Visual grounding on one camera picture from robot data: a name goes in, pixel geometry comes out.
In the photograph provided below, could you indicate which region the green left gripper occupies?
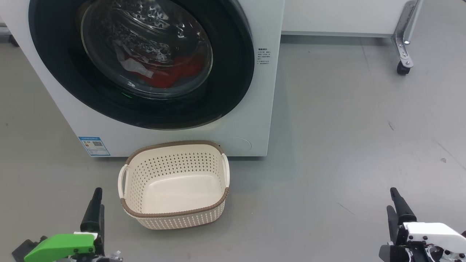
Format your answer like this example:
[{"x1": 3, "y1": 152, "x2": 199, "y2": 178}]
[{"x1": 24, "y1": 188, "x2": 123, "y2": 262}]

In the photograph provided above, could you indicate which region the cream perforated laundry basket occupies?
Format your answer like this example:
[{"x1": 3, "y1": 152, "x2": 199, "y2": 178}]
[{"x1": 117, "y1": 140, "x2": 230, "y2": 230}]

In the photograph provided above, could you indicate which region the black round glass washer door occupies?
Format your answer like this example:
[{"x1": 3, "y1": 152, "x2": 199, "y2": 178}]
[{"x1": 28, "y1": 0, "x2": 255, "y2": 130}]

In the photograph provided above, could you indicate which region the white partition panel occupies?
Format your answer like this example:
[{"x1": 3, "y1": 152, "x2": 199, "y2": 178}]
[{"x1": 281, "y1": 0, "x2": 412, "y2": 38}]

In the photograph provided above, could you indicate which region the blue energy label sticker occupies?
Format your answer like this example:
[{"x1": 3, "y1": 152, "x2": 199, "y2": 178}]
[{"x1": 78, "y1": 136, "x2": 111, "y2": 157}]

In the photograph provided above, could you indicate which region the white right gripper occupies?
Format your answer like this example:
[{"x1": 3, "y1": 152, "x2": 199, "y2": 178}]
[{"x1": 379, "y1": 188, "x2": 466, "y2": 262}]

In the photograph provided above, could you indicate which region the red jersey with lettering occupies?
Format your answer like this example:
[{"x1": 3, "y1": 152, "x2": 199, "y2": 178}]
[{"x1": 164, "y1": 55, "x2": 204, "y2": 82}]

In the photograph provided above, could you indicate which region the white front-load washing machine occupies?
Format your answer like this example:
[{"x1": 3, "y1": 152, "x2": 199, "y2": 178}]
[{"x1": 0, "y1": 0, "x2": 285, "y2": 158}]

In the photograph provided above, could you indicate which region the metal leg with caster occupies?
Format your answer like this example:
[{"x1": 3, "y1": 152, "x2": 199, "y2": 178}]
[
  {"x1": 0, "y1": 24, "x2": 19, "y2": 47},
  {"x1": 391, "y1": 0, "x2": 424, "y2": 76}
]

